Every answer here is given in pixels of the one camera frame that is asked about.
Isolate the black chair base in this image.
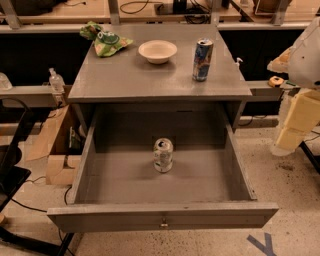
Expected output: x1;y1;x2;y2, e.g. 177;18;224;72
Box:
0;98;73;256

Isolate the white green 7up can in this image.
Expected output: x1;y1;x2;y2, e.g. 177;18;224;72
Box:
153;138;173;173

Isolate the metal drawer pull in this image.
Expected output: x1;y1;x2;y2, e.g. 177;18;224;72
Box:
159;217;169;229

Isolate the clear plastic bottle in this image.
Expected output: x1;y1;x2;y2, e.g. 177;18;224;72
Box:
49;68;65;93

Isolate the white paper bowl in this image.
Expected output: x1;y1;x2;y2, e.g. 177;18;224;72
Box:
138;40;177;64

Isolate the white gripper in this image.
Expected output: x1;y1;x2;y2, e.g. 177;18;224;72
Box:
267;48;320;156

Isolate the cardboard box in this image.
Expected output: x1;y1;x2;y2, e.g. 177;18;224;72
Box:
26;105;82;185

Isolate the green chip bag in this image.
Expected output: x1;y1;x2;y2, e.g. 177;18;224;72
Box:
79;21;133;57

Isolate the blue tall drink can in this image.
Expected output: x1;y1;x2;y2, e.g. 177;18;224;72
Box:
193;38;214;81

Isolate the black floor cable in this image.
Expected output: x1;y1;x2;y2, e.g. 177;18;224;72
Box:
11;175;73;214

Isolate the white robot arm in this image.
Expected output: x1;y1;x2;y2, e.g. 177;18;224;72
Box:
267;17;320;156

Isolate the grey cabinet counter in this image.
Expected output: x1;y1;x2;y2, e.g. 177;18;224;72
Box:
67;23;253;134

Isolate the grey open top drawer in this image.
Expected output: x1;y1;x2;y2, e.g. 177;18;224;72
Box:
46;105;280;234

